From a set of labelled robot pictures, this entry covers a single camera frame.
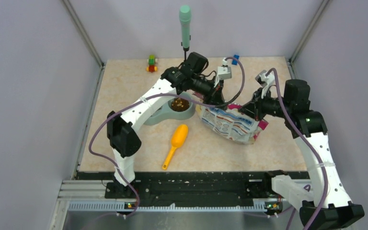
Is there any colourful toy block figure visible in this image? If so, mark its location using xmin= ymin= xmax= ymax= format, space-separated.
xmin=146 ymin=55 xmax=158 ymax=72

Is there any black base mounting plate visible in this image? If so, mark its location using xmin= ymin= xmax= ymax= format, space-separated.
xmin=74 ymin=170 xmax=311 ymax=208

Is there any green double pet bowl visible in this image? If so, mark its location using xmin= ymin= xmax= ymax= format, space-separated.
xmin=144 ymin=92 xmax=196 ymax=126

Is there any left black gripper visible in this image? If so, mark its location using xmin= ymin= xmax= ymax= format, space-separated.
xmin=190 ymin=74 xmax=226 ymax=110

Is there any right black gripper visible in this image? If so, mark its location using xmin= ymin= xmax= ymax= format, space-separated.
xmin=239 ymin=86 xmax=292 ymax=122

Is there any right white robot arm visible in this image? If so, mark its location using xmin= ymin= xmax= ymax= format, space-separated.
xmin=242 ymin=80 xmax=365 ymax=230

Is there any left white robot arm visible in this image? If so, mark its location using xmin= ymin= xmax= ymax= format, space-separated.
xmin=107 ymin=52 xmax=232 ymax=198

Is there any blue block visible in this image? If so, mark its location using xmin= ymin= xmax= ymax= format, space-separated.
xmin=232 ymin=55 xmax=240 ymax=65

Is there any black tripod microphone stand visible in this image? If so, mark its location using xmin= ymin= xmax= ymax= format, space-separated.
xmin=183 ymin=48 xmax=188 ymax=61

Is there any cat food bag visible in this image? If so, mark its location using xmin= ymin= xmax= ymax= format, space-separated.
xmin=195 ymin=104 xmax=269 ymax=144

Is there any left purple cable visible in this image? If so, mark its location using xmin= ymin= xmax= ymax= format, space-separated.
xmin=88 ymin=56 xmax=246 ymax=219

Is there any yellow plastic scoop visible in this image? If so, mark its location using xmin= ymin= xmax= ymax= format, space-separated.
xmin=161 ymin=124 xmax=189 ymax=170

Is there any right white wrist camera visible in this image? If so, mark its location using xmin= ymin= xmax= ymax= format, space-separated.
xmin=255 ymin=70 xmax=275 ymax=99

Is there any grey cable duct strip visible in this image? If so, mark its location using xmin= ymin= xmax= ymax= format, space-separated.
xmin=68 ymin=201 xmax=267 ymax=212

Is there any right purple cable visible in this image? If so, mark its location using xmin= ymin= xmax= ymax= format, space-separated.
xmin=264 ymin=67 xmax=329 ymax=230

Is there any green microphone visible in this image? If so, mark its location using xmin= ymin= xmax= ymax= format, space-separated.
xmin=179 ymin=5 xmax=192 ymax=51

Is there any purple cable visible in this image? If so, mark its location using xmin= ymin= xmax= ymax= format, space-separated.
xmin=264 ymin=67 xmax=329 ymax=230
xmin=88 ymin=56 xmax=246 ymax=219

